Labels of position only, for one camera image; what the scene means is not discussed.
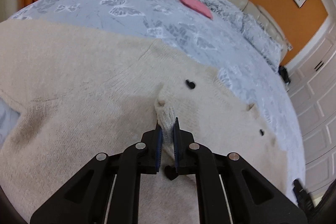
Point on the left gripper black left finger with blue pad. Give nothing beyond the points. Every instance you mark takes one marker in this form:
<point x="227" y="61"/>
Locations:
<point x="106" y="189"/>

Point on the grey floral pillow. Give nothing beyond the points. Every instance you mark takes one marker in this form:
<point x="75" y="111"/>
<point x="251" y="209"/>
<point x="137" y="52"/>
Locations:
<point x="249" y="28"/>

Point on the cream knitted sweater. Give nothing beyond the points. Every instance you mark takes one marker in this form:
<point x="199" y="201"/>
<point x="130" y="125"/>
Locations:
<point x="81" y="91"/>

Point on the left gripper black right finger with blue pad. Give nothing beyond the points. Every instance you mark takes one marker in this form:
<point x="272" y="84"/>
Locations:
<point x="229" y="189"/>

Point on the pink folded cloth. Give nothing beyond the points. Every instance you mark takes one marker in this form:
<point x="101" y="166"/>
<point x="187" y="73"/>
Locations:
<point x="199" y="7"/>

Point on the white panelled wardrobe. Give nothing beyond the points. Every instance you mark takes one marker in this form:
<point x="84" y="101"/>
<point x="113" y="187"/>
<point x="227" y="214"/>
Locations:
<point x="312" y="93"/>

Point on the blue butterfly print bedspread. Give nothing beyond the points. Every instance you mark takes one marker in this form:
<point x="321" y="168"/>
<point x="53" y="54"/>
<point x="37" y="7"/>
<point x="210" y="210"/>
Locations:
<point x="214" y="43"/>

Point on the black object by wardrobe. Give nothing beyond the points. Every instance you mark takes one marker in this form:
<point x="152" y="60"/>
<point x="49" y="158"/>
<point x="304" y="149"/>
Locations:
<point x="284" y="74"/>

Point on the black gripper at edge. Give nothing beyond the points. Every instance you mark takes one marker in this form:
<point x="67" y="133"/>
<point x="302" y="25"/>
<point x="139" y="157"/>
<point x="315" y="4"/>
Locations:
<point x="303" y="198"/>

